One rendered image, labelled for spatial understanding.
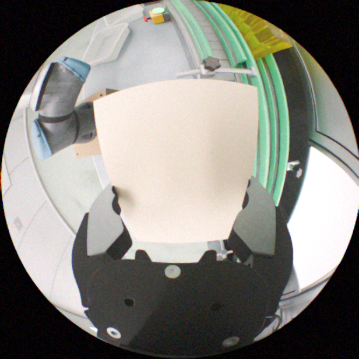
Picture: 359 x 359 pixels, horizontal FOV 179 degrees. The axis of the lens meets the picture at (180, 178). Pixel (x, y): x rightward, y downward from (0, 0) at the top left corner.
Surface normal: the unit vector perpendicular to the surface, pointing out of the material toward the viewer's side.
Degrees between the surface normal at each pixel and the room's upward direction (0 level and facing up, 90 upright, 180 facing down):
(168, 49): 0
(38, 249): 90
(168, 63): 0
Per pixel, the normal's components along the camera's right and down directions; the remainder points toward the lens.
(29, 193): 0.97, -0.18
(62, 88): 0.75, 0.66
